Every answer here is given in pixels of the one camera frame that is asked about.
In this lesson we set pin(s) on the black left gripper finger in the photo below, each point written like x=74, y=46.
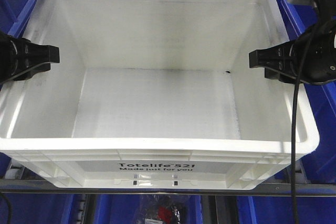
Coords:
x=31, y=73
x=32, y=55

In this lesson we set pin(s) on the white plastic Totelife tote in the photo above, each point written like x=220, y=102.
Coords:
x=151, y=94

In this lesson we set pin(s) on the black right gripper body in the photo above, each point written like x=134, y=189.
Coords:
x=314, y=54

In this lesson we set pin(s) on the blue bin below right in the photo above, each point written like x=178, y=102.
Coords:
x=259, y=209

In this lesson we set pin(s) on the blue bin below left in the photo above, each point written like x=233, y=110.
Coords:
x=42, y=208

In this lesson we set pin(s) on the blue bin right shelf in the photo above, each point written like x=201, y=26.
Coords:
x=319, y=166

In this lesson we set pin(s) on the left roller track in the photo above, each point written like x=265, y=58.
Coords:
x=14, y=172

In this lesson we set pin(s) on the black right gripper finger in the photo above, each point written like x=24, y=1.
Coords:
x=273, y=75
x=275, y=58

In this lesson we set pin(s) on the bagged red black parts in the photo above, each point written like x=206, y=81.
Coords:
x=162, y=209

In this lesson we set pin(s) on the blue bin below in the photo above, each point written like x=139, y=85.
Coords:
x=42, y=208
x=123, y=209
x=259, y=209

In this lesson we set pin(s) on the blue bin below centre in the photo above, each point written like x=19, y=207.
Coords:
x=123, y=209

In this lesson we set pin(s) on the right roller track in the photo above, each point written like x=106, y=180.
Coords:
x=300, y=176

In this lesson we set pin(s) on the roller track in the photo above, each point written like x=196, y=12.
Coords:
x=300, y=176
x=14, y=172

